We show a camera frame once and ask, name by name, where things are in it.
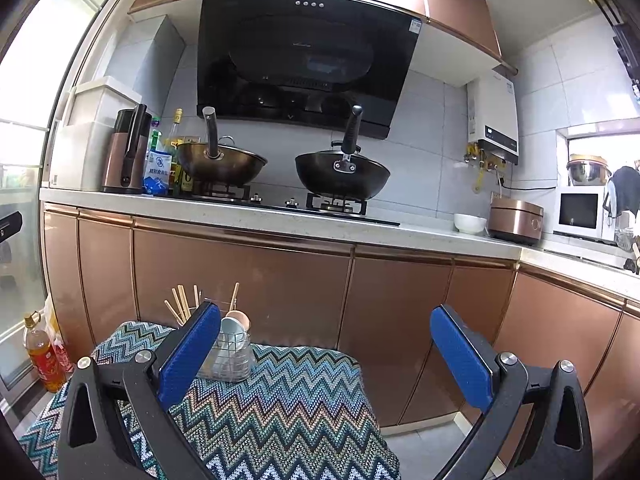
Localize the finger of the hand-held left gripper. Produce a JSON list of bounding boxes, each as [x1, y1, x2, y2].
[[0, 211, 24, 242]]

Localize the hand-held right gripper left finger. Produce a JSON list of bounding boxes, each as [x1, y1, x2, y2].
[[56, 300, 223, 480]]

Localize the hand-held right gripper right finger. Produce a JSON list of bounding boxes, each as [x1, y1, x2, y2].
[[430, 304, 595, 480]]

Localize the wire utensil holder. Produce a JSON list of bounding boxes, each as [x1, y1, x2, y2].
[[196, 310, 253, 383]]

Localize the sliding glass door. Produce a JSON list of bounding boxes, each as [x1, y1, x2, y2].
[[0, 0, 131, 411]]

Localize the zigzag patterned woven cloth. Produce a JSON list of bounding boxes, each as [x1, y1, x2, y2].
[[17, 320, 402, 480]]

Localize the white storage box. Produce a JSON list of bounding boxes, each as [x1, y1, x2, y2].
[[42, 76, 143, 191]]

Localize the brown and black kettle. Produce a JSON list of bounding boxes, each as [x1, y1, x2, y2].
[[100, 104, 153, 195]]

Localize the red and white plastic bag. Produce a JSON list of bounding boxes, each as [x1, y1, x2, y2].
[[42, 295, 76, 376]]

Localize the white bowl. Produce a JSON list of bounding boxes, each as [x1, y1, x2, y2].
[[453, 213, 487, 234]]

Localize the copper kitchen base cabinet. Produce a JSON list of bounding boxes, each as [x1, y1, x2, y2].
[[41, 200, 640, 461]]

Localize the cooking oil bottle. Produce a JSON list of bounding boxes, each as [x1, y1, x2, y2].
[[22, 311, 68, 393]]

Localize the copper rice cooker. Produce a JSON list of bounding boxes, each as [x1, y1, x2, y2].
[[487, 198, 545, 247]]

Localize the blue and white salt bag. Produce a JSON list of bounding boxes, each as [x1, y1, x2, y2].
[[142, 149, 173, 196]]

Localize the gas stove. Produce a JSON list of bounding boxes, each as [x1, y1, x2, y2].
[[190, 184, 401, 227]]

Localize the white microwave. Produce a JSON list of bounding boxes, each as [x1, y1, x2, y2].
[[552, 186, 616, 245]]

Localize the dark sauce bottle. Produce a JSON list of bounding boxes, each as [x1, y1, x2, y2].
[[177, 135, 198, 196]]

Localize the brass pipe valves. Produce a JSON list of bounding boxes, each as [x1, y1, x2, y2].
[[465, 142, 506, 193]]

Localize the yellow capped bottle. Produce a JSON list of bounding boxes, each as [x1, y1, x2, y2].
[[167, 108, 185, 161]]

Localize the bronze wok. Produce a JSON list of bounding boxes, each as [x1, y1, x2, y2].
[[176, 106, 268, 185]]

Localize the black wok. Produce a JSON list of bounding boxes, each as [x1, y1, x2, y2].
[[294, 105, 392, 201]]

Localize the steel pot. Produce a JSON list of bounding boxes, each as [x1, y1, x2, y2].
[[566, 154, 612, 187]]

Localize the dark hanging cloth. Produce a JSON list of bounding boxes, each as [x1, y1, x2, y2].
[[602, 165, 640, 218]]

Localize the white water heater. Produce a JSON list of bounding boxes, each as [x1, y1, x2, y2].
[[466, 71, 520, 166]]

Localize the black range hood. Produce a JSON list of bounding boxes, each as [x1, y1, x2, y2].
[[196, 0, 420, 141]]

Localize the black power cable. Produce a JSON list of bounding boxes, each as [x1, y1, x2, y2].
[[495, 170, 558, 193]]

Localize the black wall rack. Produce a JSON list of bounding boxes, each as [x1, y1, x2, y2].
[[580, 0, 640, 81]]

